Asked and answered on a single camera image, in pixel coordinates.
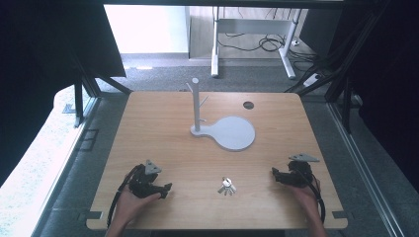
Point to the black curtain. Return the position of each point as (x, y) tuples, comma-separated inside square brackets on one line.
[(39, 65), (388, 82)]

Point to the white panel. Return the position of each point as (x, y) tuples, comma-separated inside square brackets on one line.
[(146, 29)]

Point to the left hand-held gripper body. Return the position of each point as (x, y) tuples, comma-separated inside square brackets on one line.
[(142, 184)]

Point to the aluminium floor rail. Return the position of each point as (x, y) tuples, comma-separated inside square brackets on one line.
[(365, 171)]

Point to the silver bunch of keys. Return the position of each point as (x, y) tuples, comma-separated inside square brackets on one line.
[(227, 186)]

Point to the black metal stand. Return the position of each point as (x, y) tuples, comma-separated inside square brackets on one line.
[(342, 82), (84, 92)]

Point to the white power strip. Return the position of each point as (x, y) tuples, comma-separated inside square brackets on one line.
[(312, 79)]

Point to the person's left hand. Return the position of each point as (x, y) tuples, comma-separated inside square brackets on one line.
[(131, 205)]

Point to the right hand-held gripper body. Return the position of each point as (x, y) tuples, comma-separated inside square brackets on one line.
[(299, 173)]

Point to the person's right hand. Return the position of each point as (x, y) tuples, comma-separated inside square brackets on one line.
[(306, 200)]

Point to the white key stand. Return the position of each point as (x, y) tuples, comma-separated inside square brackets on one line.
[(230, 131)]

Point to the white desk frame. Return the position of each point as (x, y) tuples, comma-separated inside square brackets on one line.
[(252, 26)]

